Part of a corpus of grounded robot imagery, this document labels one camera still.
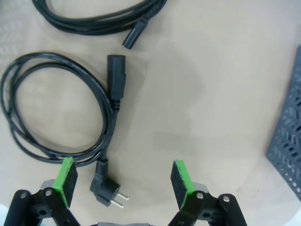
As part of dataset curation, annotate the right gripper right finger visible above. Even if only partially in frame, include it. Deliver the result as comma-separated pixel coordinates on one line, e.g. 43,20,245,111
164,159,249,226

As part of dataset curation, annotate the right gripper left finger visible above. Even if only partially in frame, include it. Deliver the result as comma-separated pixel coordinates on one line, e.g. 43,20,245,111
7,156,82,226

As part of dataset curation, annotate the black cable with round plug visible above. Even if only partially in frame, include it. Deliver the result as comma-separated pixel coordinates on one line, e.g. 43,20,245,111
0,52,130,210

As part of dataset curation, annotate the black power cable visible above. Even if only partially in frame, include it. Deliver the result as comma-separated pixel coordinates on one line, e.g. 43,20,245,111
32,0,168,50

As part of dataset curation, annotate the grey plastic lattice basket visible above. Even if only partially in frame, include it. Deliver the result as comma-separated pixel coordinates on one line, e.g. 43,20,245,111
266,44,301,196

